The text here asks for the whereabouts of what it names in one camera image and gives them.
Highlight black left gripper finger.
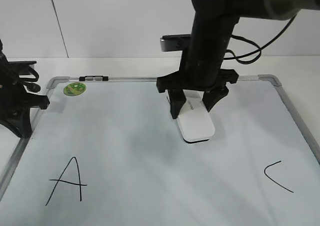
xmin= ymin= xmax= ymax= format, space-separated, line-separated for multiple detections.
xmin=0 ymin=108 xmax=32 ymax=138

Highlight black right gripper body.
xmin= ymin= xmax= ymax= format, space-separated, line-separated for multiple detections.
xmin=156 ymin=69 xmax=238 ymax=93

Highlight white board eraser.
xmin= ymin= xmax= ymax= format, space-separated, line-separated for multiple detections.
xmin=175 ymin=90 xmax=216 ymax=144

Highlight white board with aluminium frame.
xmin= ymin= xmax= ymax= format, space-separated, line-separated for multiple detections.
xmin=0 ymin=75 xmax=320 ymax=225

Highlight green round magnet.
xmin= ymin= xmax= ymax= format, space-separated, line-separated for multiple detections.
xmin=63 ymin=82 xmax=87 ymax=97

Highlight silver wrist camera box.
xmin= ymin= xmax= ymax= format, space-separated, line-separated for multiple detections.
xmin=160 ymin=34 xmax=191 ymax=52

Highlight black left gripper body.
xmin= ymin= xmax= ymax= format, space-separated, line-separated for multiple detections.
xmin=0 ymin=60 xmax=50 ymax=114

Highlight black and clear marker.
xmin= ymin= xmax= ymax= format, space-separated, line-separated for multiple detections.
xmin=79 ymin=76 xmax=109 ymax=82

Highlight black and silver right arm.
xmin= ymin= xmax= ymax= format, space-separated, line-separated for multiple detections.
xmin=156 ymin=0 xmax=320 ymax=119

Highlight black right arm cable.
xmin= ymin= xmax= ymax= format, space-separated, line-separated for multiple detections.
xmin=224 ymin=10 xmax=298 ymax=65

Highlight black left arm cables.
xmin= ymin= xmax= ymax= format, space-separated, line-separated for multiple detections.
xmin=0 ymin=38 xmax=42 ymax=94

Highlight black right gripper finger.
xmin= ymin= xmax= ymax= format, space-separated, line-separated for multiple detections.
xmin=168 ymin=89 xmax=187 ymax=119
xmin=202 ymin=86 xmax=229 ymax=112

